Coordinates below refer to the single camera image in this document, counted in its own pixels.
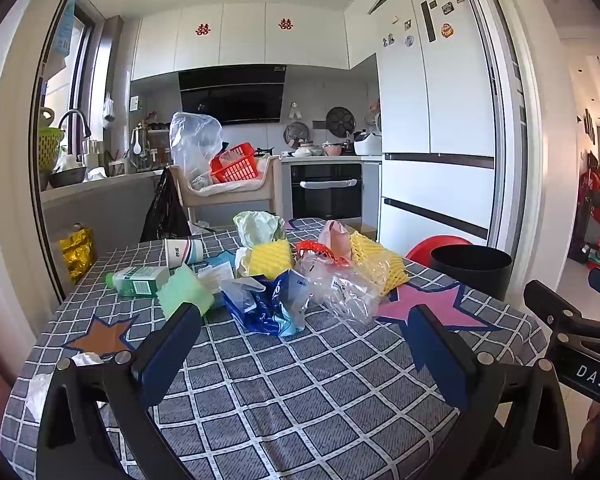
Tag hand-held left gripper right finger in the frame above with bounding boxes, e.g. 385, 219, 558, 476
406, 304, 573, 480

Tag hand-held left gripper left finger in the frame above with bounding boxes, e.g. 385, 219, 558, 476
36, 301, 203, 480

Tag green foam fruit net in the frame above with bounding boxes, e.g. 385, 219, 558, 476
156, 265, 216, 320

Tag black trash bin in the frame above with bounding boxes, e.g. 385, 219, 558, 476
430, 245, 513, 303

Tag green labelled bottle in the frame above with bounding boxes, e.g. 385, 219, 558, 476
104, 266, 171, 298

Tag white plastic wrapper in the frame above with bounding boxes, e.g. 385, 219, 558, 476
196, 264, 233, 293

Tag white paper cup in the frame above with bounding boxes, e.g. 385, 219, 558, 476
164, 238, 208, 267

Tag light blue packet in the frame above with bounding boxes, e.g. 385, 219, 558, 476
207, 251, 238, 281

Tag blue plastic bag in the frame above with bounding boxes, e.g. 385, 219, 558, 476
220, 270, 313, 337

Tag yellow foam fruit net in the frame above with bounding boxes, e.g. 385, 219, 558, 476
349, 234, 410, 297
242, 240, 295, 281

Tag clear plastic wrapper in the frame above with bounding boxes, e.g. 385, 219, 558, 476
295, 252, 383, 328

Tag pale green plastic bag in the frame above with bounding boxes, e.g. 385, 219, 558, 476
232, 211, 286, 250

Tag pink plastic bag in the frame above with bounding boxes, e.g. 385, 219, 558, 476
318, 220, 353, 258

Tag orange plastic net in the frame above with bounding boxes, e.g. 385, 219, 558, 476
295, 240, 351, 267

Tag red printed bag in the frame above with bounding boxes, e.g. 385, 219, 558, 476
577, 152, 600, 233

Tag red plastic stool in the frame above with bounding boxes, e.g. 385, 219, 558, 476
406, 236, 473, 263

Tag grey checked star tablecloth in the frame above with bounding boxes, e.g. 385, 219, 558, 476
0, 217, 551, 480

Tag gold foil bag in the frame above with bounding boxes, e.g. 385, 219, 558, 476
57, 223, 97, 283

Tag black plastic bag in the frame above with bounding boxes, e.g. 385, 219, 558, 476
139, 167, 192, 242

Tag beige plastic chair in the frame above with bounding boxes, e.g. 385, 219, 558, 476
170, 156, 283, 223

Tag grey kitchen counter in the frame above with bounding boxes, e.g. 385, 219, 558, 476
40, 154, 383, 261

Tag white plastic sheet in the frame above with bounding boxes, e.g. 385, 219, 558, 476
190, 179, 267, 197

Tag black built-in oven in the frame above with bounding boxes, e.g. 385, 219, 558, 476
290, 162, 363, 221

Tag red plastic basket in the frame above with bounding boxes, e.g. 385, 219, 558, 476
210, 142, 258, 184

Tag black bowl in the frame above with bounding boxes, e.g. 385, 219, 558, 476
48, 166, 87, 188

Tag kitchen utensil rack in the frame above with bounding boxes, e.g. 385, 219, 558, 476
130, 120, 173, 171

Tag large clear plastic bag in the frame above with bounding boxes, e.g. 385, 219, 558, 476
169, 111, 224, 191

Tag white utensil holder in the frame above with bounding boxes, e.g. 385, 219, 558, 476
82, 140, 103, 168

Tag white refrigerator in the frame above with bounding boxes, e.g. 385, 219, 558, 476
376, 0, 496, 261

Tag white rice cooker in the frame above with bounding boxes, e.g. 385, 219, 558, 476
354, 130, 382, 157

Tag green plastic basket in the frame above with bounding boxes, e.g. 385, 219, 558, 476
38, 127, 65, 171

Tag grey round steamer rack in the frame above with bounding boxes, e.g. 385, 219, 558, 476
284, 122, 308, 146

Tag black kitchen faucet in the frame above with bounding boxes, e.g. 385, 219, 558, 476
57, 109, 92, 156

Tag black range hood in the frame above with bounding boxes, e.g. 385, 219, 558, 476
178, 65, 287, 127

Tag group of fridge magnets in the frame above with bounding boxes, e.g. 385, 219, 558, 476
380, 0, 467, 48

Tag black round wall pan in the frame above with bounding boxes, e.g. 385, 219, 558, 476
326, 106, 356, 137

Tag white wall cabinets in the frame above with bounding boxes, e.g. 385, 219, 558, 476
131, 2, 378, 81

